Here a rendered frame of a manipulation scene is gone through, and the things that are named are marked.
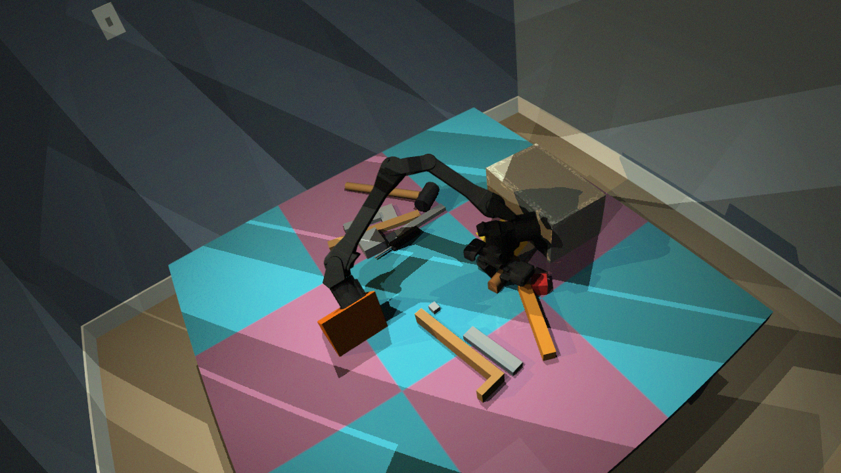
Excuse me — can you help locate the orange long bar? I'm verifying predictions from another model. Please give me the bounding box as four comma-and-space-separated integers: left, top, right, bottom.
518, 281, 556, 361

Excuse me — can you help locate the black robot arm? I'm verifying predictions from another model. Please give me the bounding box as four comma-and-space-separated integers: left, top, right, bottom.
323, 154, 541, 309

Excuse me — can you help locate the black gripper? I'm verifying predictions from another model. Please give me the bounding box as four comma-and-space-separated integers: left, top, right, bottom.
464, 238, 535, 287

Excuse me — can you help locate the orange-brown bar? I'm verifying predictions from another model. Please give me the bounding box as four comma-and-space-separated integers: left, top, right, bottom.
327, 210, 421, 251

